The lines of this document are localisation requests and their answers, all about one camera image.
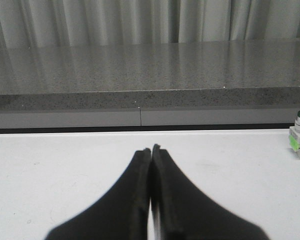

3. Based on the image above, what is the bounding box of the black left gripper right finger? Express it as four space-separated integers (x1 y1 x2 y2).
151 144 267 240

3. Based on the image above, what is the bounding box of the grey curtain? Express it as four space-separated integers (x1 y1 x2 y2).
0 0 300 48

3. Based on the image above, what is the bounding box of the grey stone counter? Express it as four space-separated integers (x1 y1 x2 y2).
0 39 300 130

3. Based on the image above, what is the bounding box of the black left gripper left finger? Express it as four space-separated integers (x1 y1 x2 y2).
46 148 152 240

